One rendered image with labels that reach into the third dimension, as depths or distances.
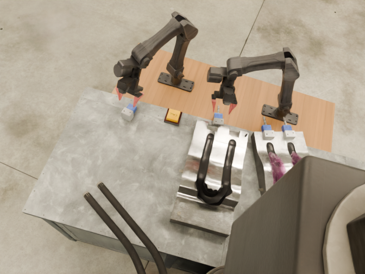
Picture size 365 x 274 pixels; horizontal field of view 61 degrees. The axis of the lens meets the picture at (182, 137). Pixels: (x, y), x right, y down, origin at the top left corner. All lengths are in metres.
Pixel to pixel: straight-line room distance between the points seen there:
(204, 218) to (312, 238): 1.19
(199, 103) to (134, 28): 1.66
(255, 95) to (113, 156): 0.85
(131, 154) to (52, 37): 1.92
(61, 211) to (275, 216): 1.29
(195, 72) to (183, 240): 0.93
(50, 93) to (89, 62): 0.45
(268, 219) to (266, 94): 1.60
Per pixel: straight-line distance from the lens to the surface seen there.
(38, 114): 2.70
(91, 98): 1.70
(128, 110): 1.57
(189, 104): 1.67
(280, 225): 0.22
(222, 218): 1.39
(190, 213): 1.37
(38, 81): 2.89
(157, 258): 1.26
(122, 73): 1.36
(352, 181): 0.22
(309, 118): 1.84
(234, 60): 1.39
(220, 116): 1.61
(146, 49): 1.37
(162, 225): 1.41
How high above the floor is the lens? 2.18
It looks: 62 degrees down
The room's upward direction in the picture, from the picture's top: 12 degrees clockwise
